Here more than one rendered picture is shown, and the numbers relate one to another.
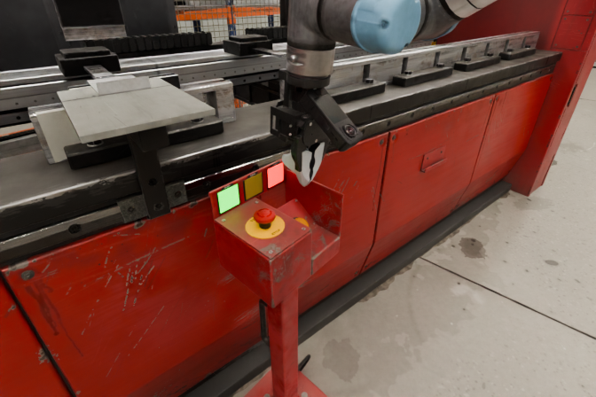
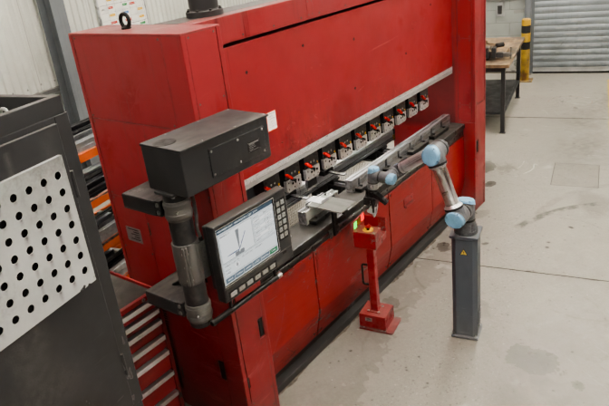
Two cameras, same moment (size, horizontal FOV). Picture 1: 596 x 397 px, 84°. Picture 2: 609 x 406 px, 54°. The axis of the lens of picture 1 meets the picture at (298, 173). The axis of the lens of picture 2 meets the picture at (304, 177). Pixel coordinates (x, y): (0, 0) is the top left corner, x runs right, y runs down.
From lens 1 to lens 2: 3.48 m
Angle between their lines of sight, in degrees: 14
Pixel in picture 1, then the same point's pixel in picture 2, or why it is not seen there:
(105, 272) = (325, 254)
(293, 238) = (377, 230)
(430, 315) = (427, 279)
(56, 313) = (318, 266)
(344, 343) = (390, 297)
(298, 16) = (372, 178)
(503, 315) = not seen: hidden behind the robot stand
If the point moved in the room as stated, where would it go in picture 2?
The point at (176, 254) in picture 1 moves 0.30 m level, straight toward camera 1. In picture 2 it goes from (337, 248) to (370, 263)
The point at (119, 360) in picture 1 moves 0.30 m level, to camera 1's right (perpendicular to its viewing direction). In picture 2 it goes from (326, 288) to (368, 278)
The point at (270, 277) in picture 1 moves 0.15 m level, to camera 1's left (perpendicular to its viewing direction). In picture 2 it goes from (375, 240) to (353, 245)
